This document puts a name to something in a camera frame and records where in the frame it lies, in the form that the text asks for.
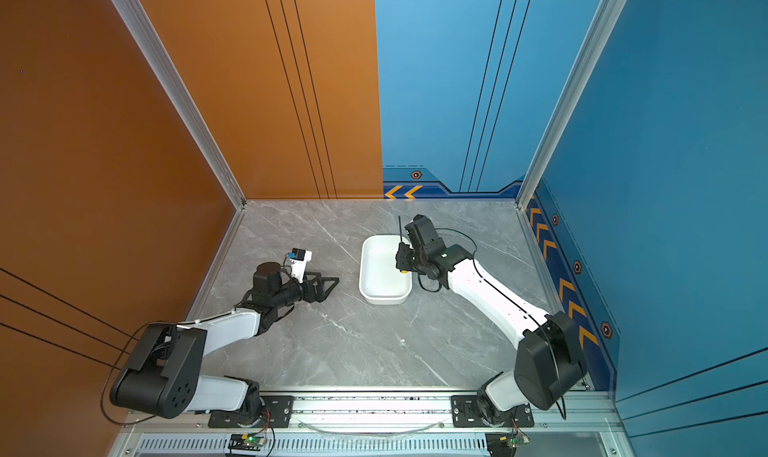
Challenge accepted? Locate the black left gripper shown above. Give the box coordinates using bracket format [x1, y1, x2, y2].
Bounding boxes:
[271, 271, 338, 312]

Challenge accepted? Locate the black screwdriver with yellow tip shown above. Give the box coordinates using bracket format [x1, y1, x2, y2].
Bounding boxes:
[397, 216, 410, 246]

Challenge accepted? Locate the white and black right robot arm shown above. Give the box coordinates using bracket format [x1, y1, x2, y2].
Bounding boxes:
[395, 214, 588, 426]

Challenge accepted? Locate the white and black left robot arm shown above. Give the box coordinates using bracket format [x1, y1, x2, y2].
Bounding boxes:
[105, 262, 340, 427]

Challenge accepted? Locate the white rectangular plastic bin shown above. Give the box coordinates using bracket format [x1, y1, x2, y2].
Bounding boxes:
[358, 235, 413, 306]

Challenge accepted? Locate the green left circuit board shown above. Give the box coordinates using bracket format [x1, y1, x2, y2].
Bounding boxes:
[226, 433, 269, 456]

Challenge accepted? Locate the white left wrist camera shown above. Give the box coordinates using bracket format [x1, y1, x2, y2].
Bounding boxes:
[286, 248, 312, 283]

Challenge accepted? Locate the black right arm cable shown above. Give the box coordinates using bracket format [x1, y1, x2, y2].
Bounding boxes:
[418, 227, 568, 421]

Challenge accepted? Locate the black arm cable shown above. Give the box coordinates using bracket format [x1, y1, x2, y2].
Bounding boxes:
[418, 227, 568, 421]
[99, 320, 181, 428]

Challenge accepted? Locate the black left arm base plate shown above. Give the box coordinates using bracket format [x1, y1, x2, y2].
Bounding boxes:
[208, 395, 295, 430]

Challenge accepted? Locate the aluminium front frame rail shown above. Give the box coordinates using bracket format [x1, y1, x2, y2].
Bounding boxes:
[110, 387, 634, 456]

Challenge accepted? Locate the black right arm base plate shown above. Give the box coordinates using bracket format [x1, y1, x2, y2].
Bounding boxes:
[450, 394, 535, 428]

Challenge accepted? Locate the right circuit board with wires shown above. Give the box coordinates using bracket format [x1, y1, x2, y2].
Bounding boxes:
[485, 430, 530, 457]

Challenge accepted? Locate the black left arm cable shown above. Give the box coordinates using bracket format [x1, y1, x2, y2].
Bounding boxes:
[99, 320, 181, 428]

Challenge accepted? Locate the aluminium right corner post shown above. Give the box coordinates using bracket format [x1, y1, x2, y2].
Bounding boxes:
[516, 0, 628, 211]

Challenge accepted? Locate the aluminium corner post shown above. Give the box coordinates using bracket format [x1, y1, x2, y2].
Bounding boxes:
[110, 0, 247, 211]
[516, 0, 628, 211]

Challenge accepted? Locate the aluminium left corner post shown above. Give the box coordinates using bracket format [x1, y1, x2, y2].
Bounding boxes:
[110, 0, 247, 211]

